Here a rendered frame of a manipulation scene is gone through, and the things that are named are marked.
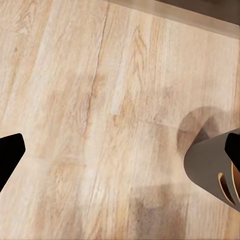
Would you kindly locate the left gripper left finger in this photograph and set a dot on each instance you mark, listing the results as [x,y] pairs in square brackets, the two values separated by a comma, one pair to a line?
[12,149]

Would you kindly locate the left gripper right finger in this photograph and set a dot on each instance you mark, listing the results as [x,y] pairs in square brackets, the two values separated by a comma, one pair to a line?
[232,148]

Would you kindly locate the trash can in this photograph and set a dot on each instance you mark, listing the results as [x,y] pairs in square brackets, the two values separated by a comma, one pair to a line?
[208,165]

